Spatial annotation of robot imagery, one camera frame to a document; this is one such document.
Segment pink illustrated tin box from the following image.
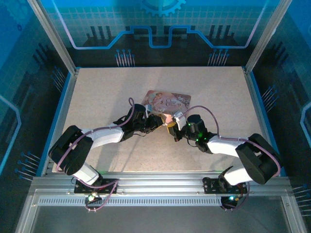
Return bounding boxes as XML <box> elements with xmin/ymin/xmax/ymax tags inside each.
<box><xmin>140</xmin><ymin>90</ymin><xmax>192</xmax><ymax>126</ymax></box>

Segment small circuit board with LED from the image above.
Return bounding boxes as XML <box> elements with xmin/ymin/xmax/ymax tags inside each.
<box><xmin>220</xmin><ymin>195</ymin><xmax>240</xmax><ymax>209</ymax></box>
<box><xmin>85</xmin><ymin>191</ymin><xmax>102</xmax><ymax>203</ymax></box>

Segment clear acrylic panel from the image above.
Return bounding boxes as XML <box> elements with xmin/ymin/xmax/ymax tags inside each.
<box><xmin>31</xmin><ymin>206</ymin><xmax>292</xmax><ymax>233</ymax></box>

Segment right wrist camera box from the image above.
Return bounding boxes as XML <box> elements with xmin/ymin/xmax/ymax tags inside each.
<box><xmin>172</xmin><ymin>110</ymin><xmax>187</xmax><ymax>131</ymax></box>

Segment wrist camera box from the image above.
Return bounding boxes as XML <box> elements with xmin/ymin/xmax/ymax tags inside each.
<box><xmin>172</xmin><ymin>110</ymin><xmax>187</xmax><ymax>131</ymax></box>
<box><xmin>143</xmin><ymin>104</ymin><xmax>153</xmax><ymax>119</ymax></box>

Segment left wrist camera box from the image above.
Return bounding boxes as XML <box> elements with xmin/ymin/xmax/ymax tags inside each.
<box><xmin>143</xmin><ymin>104</ymin><xmax>153</xmax><ymax>119</ymax></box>

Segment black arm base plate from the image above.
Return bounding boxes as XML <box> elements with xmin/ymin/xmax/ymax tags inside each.
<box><xmin>202</xmin><ymin>176</ymin><xmax>248</xmax><ymax>195</ymax></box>
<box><xmin>73</xmin><ymin>178</ymin><xmax>120</xmax><ymax>195</ymax></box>

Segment aluminium lower frame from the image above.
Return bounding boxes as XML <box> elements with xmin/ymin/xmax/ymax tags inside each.
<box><xmin>14</xmin><ymin>188</ymin><xmax>308</xmax><ymax>233</ymax></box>

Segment grey slotted cable duct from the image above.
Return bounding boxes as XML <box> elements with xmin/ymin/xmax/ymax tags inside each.
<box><xmin>37</xmin><ymin>198</ymin><xmax>228</xmax><ymax>207</ymax></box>

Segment aluminium table side rail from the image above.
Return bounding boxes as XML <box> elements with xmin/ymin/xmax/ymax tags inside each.
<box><xmin>40</xmin><ymin>69</ymin><xmax>80</xmax><ymax>177</ymax></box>

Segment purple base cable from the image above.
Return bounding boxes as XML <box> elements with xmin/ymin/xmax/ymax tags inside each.
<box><xmin>221</xmin><ymin>181</ymin><xmax>251</xmax><ymax>211</ymax></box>
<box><xmin>84</xmin><ymin>179</ymin><xmax>119</xmax><ymax>212</ymax></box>

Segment aluminium frame post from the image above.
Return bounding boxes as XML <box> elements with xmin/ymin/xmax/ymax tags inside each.
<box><xmin>26</xmin><ymin>0</ymin><xmax>80</xmax><ymax>75</ymax></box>
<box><xmin>244</xmin><ymin>0</ymin><xmax>290</xmax><ymax>73</ymax></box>

